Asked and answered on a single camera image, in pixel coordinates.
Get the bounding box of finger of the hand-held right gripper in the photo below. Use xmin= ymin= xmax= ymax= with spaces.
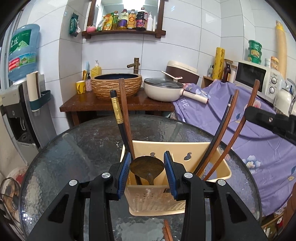
xmin=244 ymin=105 xmax=296 ymax=145

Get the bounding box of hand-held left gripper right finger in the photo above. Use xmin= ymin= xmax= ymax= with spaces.
xmin=163 ymin=151 xmax=269 ymax=241

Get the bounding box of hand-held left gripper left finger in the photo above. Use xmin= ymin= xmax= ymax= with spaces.
xmin=28 ymin=152 xmax=132 ymax=241

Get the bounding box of round metal spoon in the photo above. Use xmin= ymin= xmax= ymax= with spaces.
xmin=129 ymin=156 xmax=165 ymax=186

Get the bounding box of beige perforated utensil holder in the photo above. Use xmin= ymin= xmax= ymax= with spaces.
xmin=120 ymin=140 xmax=232 ymax=216

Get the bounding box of plain black chopstick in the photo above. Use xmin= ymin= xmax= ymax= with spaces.
xmin=193 ymin=95 xmax=234 ymax=175

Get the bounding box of white electric kettle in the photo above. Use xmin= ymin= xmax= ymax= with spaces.
xmin=273 ymin=80 xmax=296 ymax=116

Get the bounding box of purple floral cloth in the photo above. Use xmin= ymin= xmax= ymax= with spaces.
xmin=170 ymin=80 xmax=296 ymax=216

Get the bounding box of white microwave oven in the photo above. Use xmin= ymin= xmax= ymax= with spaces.
xmin=234 ymin=60 xmax=284 ymax=105

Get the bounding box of dark brown glass bottle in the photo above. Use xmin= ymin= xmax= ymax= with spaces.
xmin=222 ymin=64 xmax=232 ymax=82

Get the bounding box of stack of green bowls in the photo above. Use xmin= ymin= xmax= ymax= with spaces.
xmin=247 ymin=40 xmax=263 ymax=65

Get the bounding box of small wooden box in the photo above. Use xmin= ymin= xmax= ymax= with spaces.
xmin=201 ymin=75 xmax=218 ymax=88

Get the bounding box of yellow patterned roll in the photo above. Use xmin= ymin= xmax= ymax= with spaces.
xmin=212 ymin=47 xmax=226 ymax=80

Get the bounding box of long beige roll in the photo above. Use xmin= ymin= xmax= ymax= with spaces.
xmin=275 ymin=20 xmax=288 ymax=79

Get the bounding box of dark wooden sink table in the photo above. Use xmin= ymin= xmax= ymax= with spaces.
xmin=60 ymin=89 xmax=175 ymax=127

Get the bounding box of cream pan with lid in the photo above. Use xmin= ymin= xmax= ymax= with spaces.
xmin=143 ymin=77 xmax=210 ymax=103

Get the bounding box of woven pattern wash basin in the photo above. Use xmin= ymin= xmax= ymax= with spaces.
xmin=90 ymin=74 xmax=142 ymax=100

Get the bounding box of brown and white rice cooker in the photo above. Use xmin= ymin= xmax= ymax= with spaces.
xmin=165 ymin=61 xmax=200 ymax=85

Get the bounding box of yellow cup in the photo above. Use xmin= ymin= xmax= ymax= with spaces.
xmin=76 ymin=80 xmax=87 ymax=94

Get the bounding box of yellow soap pump bottle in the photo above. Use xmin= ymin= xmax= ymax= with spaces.
xmin=91 ymin=60 xmax=102 ymax=78

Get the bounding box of bronze faucet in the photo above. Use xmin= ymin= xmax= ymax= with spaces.
xmin=126 ymin=57 xmax=140 ymax=75

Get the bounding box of wooden chair with cushion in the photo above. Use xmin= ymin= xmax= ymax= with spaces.
xmin=0 ymin=166 xmax=28 ymax=232

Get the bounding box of grey water dispenser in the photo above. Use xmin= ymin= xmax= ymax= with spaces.
xmin=0 ymin=83 xmax=41 ymax=151

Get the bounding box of dark wooden mirror shelf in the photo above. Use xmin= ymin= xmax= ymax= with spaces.
xmin=81 ymin=0 xmax=166 ymax=39

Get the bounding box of yellow green packet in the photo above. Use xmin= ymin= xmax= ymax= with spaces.
xmin=97 ymin=13 xmax=114 ymax=31

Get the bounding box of purple label bottle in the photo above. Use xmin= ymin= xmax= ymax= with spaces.
xmin=118 ymin=9 xmax=129 ymax=30

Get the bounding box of orange label bottle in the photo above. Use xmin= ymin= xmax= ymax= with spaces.
xmin=127 ymin=9 xmax=137 ymax=30

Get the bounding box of dark sauce bottle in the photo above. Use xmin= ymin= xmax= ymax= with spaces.
xmin=135 ymin=7 xmax=147 ymax=30

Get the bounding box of green hanging packet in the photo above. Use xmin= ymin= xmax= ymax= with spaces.
xmin=69 ymin=13 xmax=81 ymax=37

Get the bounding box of blue water jug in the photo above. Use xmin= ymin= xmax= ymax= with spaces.
xmin=8 ymin=24 xmax=40 ymax=82

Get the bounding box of teal wall holder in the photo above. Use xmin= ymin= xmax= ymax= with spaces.
xmin=29 ymin=90 xmax=52 ymax=112

